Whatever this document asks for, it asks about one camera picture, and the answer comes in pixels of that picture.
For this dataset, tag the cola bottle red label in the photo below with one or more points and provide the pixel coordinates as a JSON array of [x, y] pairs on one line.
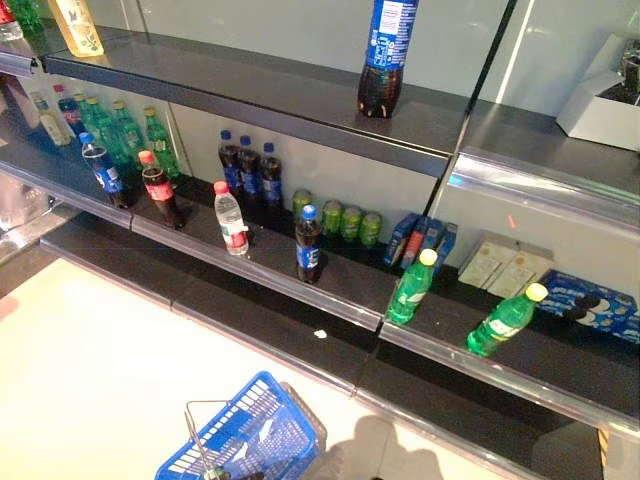
[[67, 112], [159, 192], [6, 12]]

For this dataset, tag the blue plastic shopping basket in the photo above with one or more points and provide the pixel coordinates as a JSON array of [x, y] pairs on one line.
[[280, 435]]

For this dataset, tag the dark drinks shelf board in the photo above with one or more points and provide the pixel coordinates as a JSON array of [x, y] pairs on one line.
[[350, 280]]

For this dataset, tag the clear water bottle red cap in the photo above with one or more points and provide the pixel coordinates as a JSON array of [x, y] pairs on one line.
[[231, 220]]

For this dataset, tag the blue and red cookie box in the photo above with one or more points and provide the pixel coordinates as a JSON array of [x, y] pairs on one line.
[[416, 245]]

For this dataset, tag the dark shelf base plinth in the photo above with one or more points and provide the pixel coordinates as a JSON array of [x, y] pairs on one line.
[[250, 310]]

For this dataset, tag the flat white box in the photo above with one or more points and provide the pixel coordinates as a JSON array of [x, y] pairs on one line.
[[485, 265], [517, 277]]

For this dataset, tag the dark high shelf board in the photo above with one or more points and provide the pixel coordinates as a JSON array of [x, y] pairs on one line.
[[250, 85]]

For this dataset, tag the large cola bottle blue label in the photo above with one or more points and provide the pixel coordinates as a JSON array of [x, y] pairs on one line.
[[387, 50]]

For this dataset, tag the wide blue cookie pack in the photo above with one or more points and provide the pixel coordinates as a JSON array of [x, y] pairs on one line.
[[600, 305]]

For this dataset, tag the small pale tea bottle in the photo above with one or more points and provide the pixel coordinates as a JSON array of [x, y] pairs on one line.
[[52, 127]]

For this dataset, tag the open white cardboard box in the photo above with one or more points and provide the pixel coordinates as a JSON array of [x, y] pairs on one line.
[[600, 120]]

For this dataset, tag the yellow tea bottle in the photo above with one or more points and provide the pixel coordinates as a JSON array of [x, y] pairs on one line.
[[77, 25]]

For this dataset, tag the dark shelf upright post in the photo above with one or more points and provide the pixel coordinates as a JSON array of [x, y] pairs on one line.
[[495, 50]]

